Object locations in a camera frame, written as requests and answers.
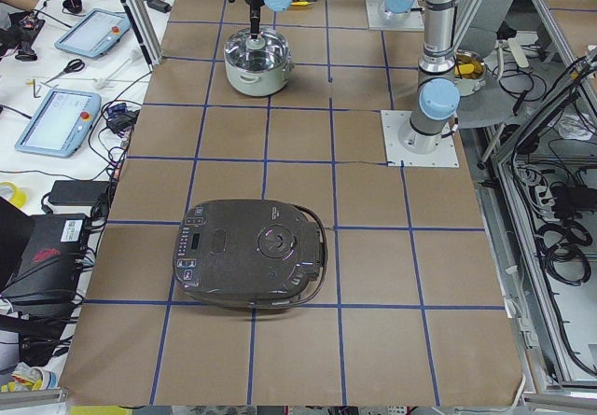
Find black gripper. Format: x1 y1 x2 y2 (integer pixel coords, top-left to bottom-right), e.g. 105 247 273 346
244 0 264 39

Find glass pot lid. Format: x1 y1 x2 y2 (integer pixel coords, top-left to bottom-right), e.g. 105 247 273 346
224 27 291 73

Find white arm baseplate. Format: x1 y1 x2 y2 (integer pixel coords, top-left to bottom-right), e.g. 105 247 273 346
381 110 459 168
365 0 424 32

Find pale green electric pot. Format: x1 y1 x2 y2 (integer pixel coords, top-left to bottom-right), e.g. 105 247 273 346
225 55 295 97

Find blue teach pendant far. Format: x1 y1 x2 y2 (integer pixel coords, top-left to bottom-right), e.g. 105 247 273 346
54 8 131 59

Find blue teach pendant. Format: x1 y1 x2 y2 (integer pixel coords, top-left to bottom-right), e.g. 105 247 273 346
54 8 131 59
15 88 102 158

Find black scissors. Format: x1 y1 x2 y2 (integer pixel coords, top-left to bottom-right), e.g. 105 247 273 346
49 59 86 82

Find blue teach pendant near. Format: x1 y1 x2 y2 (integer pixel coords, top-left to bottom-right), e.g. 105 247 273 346
15 88 102 158

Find steel bowl on chair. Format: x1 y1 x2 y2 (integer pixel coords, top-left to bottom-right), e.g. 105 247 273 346
453 50 487 97

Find dark brown rice cooker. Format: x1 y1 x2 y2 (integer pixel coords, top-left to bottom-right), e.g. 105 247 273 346
173 199 327 310

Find black power adapter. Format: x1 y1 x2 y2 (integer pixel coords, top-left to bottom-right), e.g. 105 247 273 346
48 180 109 206

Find yellow tape roll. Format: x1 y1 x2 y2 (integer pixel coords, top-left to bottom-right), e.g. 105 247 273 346
0 182 27 209

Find black computer box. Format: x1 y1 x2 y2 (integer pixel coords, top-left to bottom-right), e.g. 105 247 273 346
1 214 90 317

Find aluminium frame post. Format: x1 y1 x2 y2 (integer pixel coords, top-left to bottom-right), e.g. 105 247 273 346
119 0 162 67

